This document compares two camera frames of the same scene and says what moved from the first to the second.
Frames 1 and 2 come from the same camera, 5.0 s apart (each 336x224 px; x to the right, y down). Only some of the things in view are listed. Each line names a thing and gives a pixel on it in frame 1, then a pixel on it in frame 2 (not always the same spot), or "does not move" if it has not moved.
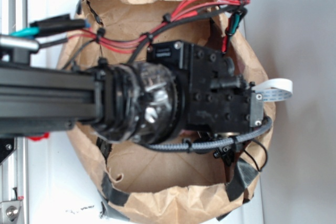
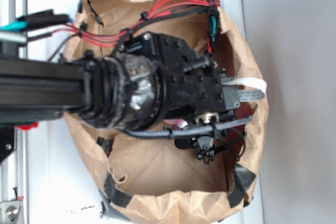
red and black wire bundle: (66, 27) -> (45, 26)
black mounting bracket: (7, 148) does not move
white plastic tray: (59, 191) does not move
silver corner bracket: (9, 210) does not move
